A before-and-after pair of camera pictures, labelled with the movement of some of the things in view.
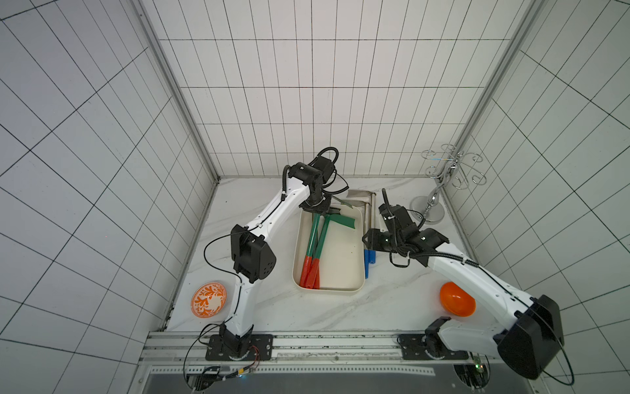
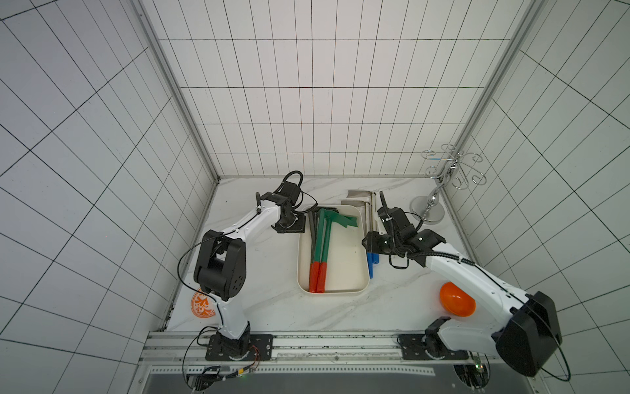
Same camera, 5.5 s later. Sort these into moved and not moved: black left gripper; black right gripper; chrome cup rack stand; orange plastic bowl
Moved: black left gripper
Not moved: orange plastic bowl; black right gripper; chrome cup rack stand
